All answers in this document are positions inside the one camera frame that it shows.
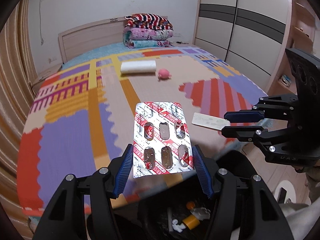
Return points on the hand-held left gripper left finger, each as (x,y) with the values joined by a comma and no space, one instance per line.
(123,170)

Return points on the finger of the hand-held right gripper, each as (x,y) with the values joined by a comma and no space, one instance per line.
(240,116)
(240,133)

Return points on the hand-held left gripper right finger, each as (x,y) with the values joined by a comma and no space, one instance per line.
(202,170)

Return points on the pale paper card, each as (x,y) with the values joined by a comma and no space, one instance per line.
(205,121)

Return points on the orange bottle cap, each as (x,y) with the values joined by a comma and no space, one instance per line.
(190,205)

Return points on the white plastic box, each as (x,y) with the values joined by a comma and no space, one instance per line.
(200,213)

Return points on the red and silver blister pack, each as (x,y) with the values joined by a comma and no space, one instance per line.
(162,140)

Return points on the yellow tape roll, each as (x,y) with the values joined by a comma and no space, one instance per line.
(192,223)

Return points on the black trash bin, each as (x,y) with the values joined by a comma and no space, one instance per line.
(155,217)

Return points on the person's right forearm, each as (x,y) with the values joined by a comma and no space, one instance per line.
(312,182)

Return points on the stack of folded cloths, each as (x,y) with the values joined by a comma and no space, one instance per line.
(285,79)

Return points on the colourful foam puzzle mat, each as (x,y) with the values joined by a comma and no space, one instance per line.
(70,142)

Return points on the white slipper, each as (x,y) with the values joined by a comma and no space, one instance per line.
(291,187)

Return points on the pale wooden corner shelf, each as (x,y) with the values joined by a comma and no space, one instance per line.
(300,42)

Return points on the sliding door wardrobe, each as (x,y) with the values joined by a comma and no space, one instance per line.
(245,30)

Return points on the small pink toy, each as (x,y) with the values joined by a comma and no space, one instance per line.
(164,74)

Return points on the pale wooden nightstand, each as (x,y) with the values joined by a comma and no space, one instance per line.
(41,76)
(185,43)

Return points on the small dark items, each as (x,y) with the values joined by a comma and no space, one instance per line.
(180,42)

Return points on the person's light clothing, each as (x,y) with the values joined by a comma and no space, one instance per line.
(297,220)

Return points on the white plastic bag roll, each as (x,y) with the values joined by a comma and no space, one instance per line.
(137,67)

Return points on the light blue folded blanket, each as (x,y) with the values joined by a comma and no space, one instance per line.
(145,43)

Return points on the pink folded blanket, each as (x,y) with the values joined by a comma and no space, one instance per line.
(147,34)

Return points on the golden striped curtain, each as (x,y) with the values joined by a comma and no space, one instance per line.
(12,105)

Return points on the striped folded blanket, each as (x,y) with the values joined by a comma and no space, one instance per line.
(150,21)

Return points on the pale wooden headboard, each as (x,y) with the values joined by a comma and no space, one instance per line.
(92,37)

